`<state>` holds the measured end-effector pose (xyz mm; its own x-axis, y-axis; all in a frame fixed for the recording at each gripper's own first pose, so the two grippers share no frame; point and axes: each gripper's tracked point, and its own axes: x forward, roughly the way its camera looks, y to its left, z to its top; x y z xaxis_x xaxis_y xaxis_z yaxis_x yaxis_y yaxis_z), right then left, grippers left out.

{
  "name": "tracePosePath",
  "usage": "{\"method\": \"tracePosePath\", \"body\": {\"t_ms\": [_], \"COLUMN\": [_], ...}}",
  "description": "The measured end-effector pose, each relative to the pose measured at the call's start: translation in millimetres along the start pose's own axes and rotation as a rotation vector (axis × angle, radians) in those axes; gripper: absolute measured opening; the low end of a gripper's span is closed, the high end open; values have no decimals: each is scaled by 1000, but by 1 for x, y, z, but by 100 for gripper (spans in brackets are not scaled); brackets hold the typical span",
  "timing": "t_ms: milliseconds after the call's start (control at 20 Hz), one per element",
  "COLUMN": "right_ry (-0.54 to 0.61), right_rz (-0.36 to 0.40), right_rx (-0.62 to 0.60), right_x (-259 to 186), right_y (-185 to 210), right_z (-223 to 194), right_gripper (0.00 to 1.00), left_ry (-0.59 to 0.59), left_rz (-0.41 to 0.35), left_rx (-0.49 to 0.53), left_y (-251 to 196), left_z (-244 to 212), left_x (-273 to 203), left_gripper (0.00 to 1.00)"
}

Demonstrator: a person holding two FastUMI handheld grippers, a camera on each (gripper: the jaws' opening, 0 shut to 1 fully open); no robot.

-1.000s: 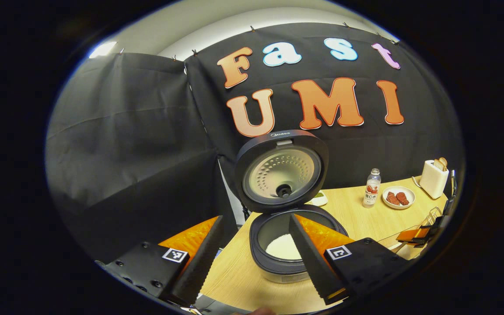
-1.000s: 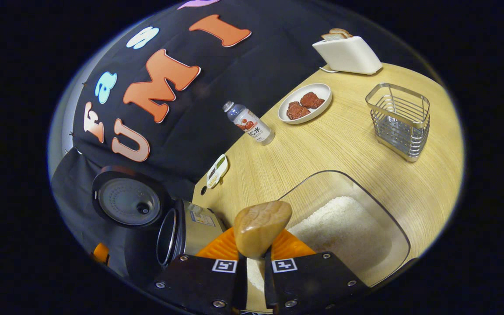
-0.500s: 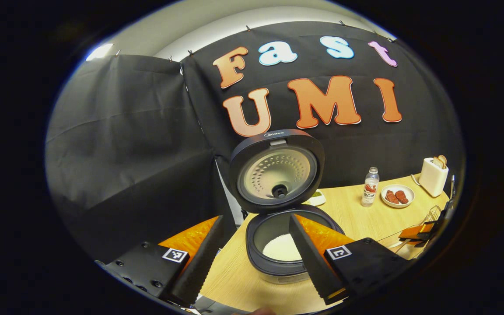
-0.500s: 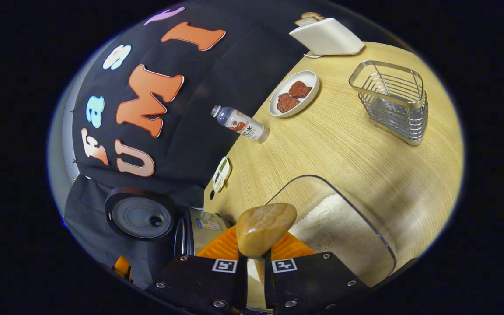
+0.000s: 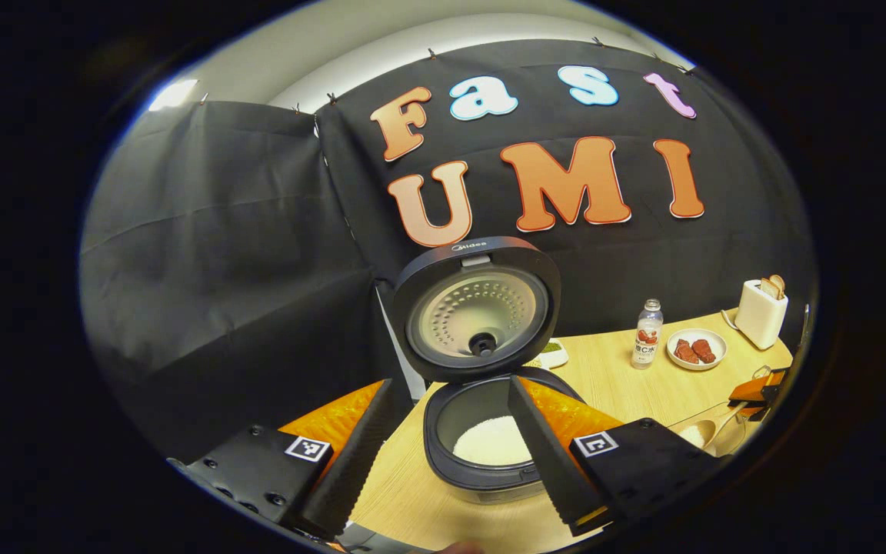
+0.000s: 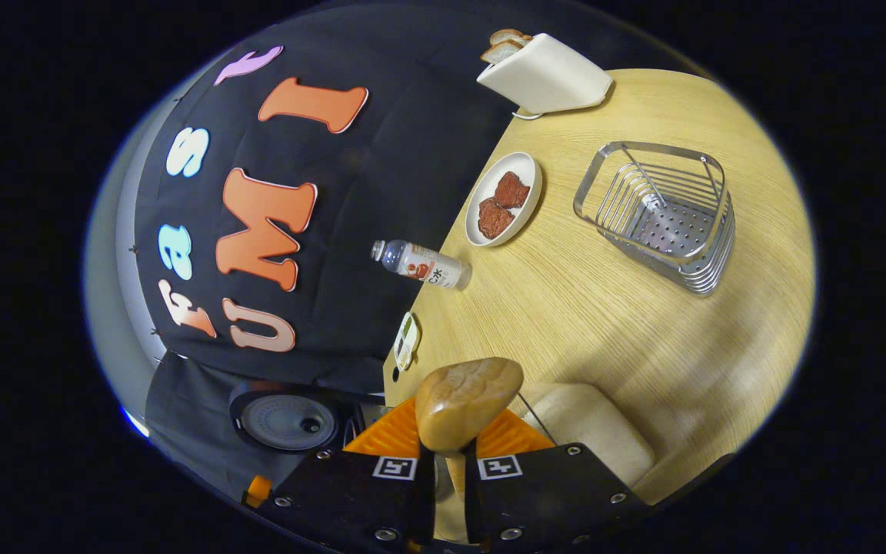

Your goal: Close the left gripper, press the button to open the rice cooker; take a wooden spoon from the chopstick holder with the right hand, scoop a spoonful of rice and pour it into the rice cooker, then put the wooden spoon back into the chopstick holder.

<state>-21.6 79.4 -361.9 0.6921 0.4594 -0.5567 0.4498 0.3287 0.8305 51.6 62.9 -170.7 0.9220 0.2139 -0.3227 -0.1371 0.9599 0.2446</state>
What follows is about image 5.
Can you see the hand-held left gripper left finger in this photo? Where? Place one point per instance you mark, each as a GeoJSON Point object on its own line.
{"type": "Point", "coordinates": [354, 469]}

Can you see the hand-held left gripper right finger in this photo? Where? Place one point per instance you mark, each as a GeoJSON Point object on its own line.
{"type": "Point", "coordinates": [547, 462]}

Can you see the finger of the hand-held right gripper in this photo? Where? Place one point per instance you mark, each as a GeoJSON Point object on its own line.
{"type": "Point", "coordinates": [754, 388]}

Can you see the heap of white rice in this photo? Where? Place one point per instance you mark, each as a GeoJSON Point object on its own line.
{"type": "Point", "coordinates": [489, 442]}

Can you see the wooden spoon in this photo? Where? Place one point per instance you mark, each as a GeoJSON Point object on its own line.
{"type": "Point", "coordinates": [701, 432]}

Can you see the black and silver rice cooker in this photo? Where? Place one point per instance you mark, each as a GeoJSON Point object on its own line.
{"type": "Point", "coordinates": [481, 308]}

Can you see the white round plate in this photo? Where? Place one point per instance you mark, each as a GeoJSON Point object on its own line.
{"type": "Point", "coordinates": [716, 362]}

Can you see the clear glass tray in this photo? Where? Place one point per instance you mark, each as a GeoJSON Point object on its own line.
{"type": "Point", "coordinates": [735, 442]}

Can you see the red meat piece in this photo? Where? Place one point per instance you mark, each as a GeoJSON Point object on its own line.
{"type": "Point", "coordinates": [686, 352]}
{"type": "Point", "coordinates": [704, 351]}

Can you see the white toaster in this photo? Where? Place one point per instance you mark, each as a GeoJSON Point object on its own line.
{"type": "Point", "coordinates": [758, 323]}

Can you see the toasted bread slice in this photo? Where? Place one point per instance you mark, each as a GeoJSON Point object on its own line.
{"type": "Point", "coordinates": [779, 283]}
{"type": "Point", "coordinates": [769, 289]}

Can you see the white divided grain dish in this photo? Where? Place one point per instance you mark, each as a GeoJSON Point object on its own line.
{"type": "Point", "coordinates": [552, 355]}

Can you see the clear drink bottle red label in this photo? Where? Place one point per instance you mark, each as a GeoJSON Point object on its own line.
{"type": "Point", "coordinates": [647, 346]}

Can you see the long ceiling light panel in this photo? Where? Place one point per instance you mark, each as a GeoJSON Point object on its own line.
{"type": "Point", "coordinates": [174, 94]}

